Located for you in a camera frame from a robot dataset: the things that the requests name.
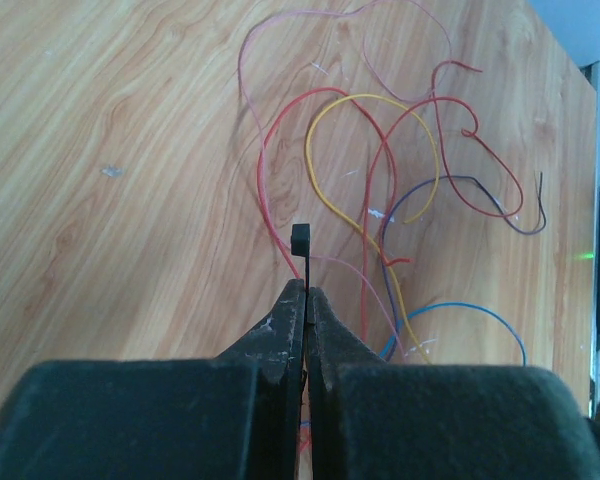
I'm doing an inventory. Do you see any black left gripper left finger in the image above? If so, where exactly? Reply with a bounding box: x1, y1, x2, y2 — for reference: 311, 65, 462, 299
0, 280, 306, 479

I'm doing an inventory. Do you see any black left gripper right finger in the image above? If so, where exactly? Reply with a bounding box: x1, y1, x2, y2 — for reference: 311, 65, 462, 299
306, 288, 600, 479

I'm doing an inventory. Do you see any black zip tie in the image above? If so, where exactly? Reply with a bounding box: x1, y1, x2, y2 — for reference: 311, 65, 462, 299
289, 223, 312, 480

